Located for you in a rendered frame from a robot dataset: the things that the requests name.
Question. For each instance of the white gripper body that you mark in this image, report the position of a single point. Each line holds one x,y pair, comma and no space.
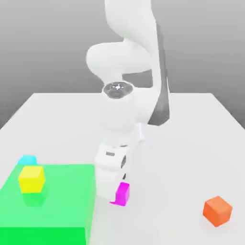
105,183

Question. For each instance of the small magenta cube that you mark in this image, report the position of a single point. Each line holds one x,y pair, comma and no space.
122,193

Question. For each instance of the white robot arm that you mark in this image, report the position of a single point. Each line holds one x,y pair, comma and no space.
118,118

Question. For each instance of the small yellow cube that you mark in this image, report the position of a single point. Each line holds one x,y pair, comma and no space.
30,180

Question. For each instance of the small cyan cube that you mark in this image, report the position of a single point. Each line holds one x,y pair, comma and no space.
27,160

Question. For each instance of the small orange cube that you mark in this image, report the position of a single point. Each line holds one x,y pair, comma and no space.
217,211

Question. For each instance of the large green box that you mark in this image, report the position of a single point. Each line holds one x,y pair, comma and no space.
61,201

